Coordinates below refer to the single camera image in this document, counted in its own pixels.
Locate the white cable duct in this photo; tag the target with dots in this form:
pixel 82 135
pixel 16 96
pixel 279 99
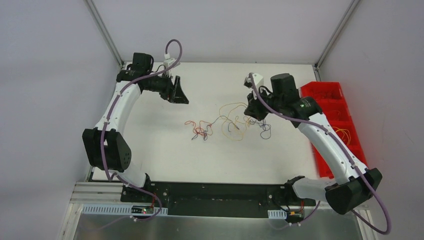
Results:
pixel 277 214
pixel 123 210

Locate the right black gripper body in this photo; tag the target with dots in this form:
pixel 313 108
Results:
pixel 255 108

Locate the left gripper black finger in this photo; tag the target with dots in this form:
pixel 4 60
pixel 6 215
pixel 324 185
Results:
pixel 178 100
pixel 178 91

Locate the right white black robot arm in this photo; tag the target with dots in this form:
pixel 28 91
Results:
pixel 353 182

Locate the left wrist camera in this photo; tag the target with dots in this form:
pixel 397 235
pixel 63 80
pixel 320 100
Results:
pixel 168 61

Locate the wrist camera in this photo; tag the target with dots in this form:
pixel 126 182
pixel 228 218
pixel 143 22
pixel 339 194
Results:
pixel 168 61
pixel 254 81

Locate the right white cable duct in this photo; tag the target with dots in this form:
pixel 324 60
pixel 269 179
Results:
pixel 277 214

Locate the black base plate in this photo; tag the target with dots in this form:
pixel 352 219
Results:
pixel 216 199

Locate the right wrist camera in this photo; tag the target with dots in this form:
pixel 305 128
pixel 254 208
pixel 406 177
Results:
pixel 254 81

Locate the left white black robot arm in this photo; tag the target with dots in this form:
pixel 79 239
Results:
pixel 104 144

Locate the aluminium frame rail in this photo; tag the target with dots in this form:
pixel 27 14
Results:
pixel 102 191

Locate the red plastic bin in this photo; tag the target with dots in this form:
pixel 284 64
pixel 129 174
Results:
pixel 330 97

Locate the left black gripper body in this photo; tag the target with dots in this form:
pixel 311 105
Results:
pixel 171 91

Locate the left white cable duct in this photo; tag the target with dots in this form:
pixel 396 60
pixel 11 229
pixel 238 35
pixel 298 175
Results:
pixel 123 210

